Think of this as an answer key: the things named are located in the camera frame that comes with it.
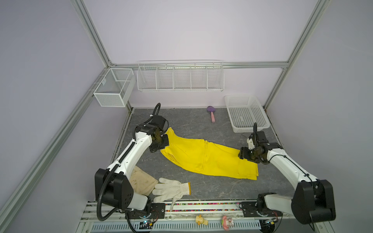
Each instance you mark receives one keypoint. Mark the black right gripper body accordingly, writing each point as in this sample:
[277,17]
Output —
[249,155]

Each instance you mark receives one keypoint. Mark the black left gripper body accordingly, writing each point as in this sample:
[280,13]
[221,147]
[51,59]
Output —
[162,142]

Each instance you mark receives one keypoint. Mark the yellow trousers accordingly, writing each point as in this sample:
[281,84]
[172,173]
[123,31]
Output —
[207,158]

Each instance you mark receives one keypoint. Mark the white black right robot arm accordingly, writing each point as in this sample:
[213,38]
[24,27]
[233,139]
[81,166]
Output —
[313,199]

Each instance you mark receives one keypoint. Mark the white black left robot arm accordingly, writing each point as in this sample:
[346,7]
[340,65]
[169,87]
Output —
[113,190]

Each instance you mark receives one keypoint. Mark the white plastic perforated basket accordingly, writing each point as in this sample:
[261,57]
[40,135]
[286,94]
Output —
[244,111]

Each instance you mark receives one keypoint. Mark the beige leather work glove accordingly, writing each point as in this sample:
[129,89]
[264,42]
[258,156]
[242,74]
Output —
[141,182]

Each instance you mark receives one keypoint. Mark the white knitted work glove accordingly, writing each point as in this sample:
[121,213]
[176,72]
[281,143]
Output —
[167,190]

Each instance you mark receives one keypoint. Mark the purple pink hair brush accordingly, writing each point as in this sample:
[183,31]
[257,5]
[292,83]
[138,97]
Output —
[211,110]

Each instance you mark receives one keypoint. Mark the pink white plush toy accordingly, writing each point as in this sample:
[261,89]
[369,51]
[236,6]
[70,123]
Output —
[227,223]

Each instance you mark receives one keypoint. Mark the yellow duck toy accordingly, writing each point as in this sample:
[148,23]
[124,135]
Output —
[201,220]

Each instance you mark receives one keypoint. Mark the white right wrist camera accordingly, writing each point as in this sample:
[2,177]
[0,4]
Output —
[250,143]

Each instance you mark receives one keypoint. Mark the long white wire rack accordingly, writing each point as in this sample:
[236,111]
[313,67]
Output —
[181,75]

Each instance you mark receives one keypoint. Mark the small white mesh wire box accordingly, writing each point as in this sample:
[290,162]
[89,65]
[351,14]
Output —
[115,87]

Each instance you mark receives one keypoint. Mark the aluminium frame back top bar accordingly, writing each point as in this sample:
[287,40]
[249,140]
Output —
[253,64]

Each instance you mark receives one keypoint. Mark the aluminium frame bar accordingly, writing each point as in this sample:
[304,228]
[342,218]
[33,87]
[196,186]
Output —
[37,171]
[253,64]

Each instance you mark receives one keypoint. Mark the aluminium front mounting rail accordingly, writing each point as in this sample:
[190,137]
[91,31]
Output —
[182,219]

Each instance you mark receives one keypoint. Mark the aluminium frame corner post left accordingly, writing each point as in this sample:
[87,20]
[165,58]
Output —
[88,24]

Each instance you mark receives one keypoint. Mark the aluminium frame corner post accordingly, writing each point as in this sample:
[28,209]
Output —
[316,15]
[88,24]

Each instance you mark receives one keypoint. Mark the aluminium frame corner post right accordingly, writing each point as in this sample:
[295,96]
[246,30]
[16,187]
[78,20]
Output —
[316,15]

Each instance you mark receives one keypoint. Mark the aluminium frame left side bar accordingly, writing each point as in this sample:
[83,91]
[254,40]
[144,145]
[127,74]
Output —
[37,171]

